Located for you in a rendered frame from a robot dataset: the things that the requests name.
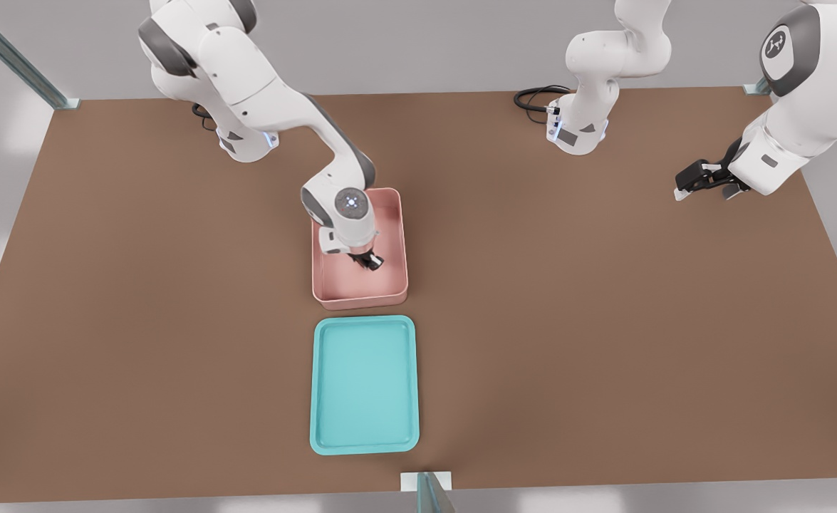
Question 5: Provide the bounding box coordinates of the pale blue-green tray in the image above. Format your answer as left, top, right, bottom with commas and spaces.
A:
309, 315, 420, 456

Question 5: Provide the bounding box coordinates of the pink open box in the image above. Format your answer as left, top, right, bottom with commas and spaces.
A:
311, 187, 410, 311

